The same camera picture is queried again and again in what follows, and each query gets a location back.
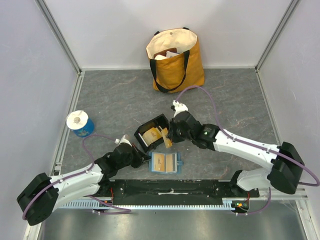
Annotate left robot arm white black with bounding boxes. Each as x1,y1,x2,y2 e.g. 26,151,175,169
16,143,151,226

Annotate blue patterned cup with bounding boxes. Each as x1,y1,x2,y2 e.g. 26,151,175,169
72,117,95,138

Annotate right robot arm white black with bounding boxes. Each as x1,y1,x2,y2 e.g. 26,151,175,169
168,111,305,197

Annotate blue slotted cable duct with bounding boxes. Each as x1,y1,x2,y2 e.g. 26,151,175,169
59,198,236,211

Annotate black plastic tray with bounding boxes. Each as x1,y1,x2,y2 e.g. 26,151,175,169
134,113,169,153

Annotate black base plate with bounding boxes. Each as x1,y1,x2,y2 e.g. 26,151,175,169
94,179,260,206

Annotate orange tote bag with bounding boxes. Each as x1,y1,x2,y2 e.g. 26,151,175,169
146,27,205,93

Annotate white items in bag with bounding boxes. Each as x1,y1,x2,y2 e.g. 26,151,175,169
154,51,179,61

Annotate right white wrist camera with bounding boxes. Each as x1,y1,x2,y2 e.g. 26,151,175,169
170,100,189,118

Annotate teal leather card holder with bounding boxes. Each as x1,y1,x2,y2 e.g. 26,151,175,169
148,152,184,175

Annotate loose gold card in tray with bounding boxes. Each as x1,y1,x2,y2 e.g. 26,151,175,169
142,127,162,146

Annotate white toilet paper roll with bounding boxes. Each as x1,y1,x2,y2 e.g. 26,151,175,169
66,110,89,130

